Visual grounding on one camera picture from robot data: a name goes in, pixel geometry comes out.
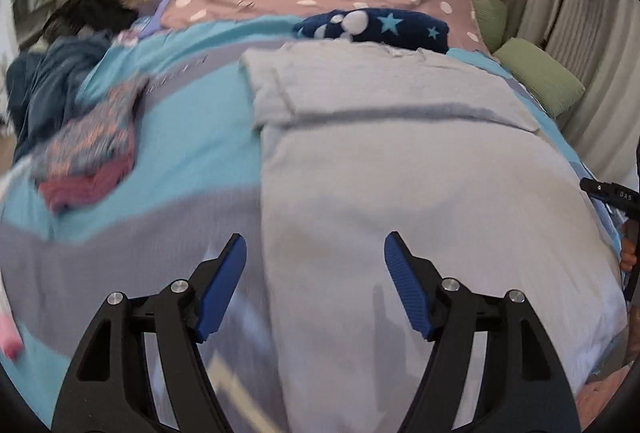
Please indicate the blue grey bed cover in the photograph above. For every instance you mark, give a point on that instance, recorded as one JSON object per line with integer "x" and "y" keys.
{"x": 197, "y": 179}

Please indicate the grey curtain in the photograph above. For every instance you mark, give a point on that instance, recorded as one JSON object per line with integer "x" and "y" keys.
{"x": 598, "y": 42}

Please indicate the green pillow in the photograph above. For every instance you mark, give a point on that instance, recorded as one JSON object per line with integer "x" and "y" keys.
{"x": 491, "y": 17}
{"x": 553, "y": 86}

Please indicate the light grey t-shirt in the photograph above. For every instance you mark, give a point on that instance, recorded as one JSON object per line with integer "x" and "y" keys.
{"x": 359, "y": 140}

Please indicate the black clothing pile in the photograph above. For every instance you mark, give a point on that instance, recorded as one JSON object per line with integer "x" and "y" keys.
{"x": 98, "y": 15}

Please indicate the floral folded garment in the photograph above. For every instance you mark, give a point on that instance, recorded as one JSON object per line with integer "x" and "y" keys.
{"x": 104, "y": 137}

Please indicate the pink white small sock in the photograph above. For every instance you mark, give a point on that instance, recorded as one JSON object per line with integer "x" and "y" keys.
{"x": 11, "y": 343}

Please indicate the dark blue fleece blanket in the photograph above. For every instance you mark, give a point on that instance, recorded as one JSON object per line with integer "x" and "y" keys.
{"x": 42, "y": 87}

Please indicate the far green pillow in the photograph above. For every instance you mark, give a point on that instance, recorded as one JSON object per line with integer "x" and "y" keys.
{"x": 491, "y": 17}

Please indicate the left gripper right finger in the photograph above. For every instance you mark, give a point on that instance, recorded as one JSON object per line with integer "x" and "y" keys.
{"x": 523, "y": 387}

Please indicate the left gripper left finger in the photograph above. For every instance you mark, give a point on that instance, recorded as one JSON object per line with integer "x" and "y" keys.
{"x": 107, "y": 387}

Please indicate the person's right hand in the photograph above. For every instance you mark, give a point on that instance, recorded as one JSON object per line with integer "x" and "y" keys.
{"x": 628, "y": 254}

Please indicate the near green pillow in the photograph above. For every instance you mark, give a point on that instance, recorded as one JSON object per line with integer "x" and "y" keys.
{"x": 553, "y": 86}

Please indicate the navy star paw blanket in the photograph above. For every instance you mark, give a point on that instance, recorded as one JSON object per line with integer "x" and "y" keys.
{"x": 400, "y": 29}

